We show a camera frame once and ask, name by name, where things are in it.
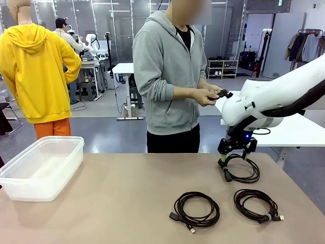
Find white partition panel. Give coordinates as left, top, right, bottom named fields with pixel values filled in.
left=263, top=12, right=307, bottom=79

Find background person in beige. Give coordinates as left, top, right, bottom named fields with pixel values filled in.
left=52, top=17, right=84, bottom=105

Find mannequin in yellow hoodie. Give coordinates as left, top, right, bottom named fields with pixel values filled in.
left=0, top=0, right=82, bottom=140

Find person in grey hoodie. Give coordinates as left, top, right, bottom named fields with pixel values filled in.
left=132, top=0, right=213, bottom=154

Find person's left hand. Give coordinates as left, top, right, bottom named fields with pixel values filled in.
left=204, top=81, right=223, bottom=93

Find white curved-edge table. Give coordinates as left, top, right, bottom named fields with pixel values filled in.
left=214, top=90, right=325, bottom=148

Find metal background workbench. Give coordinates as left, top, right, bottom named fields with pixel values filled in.
left=66, top=57, right=105, bottom=100

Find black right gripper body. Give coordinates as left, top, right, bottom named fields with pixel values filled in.
left=217, top=136, right=257, bottom=155

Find clear plastic storage container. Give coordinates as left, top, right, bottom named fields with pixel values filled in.
left=0, top=136, right=85, bottom=202

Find black pole with white camera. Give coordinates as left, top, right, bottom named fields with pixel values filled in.
left=251, top=28, right=273, bottom=78

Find white standing desk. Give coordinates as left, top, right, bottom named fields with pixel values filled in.
left=111, top=63, right=144, bottom=120

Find thin black tripod stand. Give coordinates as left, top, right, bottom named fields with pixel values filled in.
left=105, top=32, right=114, bottom=77

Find person's right forearm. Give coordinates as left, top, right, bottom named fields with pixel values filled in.
left=173, top=85, right=195, bottom=100

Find person's right hand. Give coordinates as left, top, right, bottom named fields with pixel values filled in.
left=190, top=88, right=218, bottom=106

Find black bags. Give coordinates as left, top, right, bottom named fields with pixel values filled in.
left=240, top=50, right=259, bottom=71

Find grey step stool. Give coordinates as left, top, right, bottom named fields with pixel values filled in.
left=78, top=81, right=96, bottom=102

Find clothes rack with garments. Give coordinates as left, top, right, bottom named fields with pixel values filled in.
left=283, top=28, right=325, bottom=74

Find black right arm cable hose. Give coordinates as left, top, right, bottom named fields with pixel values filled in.
left=226, top=85, right=325, bottom=138

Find black USB cable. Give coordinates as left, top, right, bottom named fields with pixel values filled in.
left=218, top=154, right=261, bottom=184
left=233, top=188, right=285, bottom=225
left=207, top=88, right=234, bottom=101
left=169, top=191, right=220, bottom=234

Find shoe rack with shoes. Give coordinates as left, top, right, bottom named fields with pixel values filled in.
left=207, top=58, right=239, bottom=79

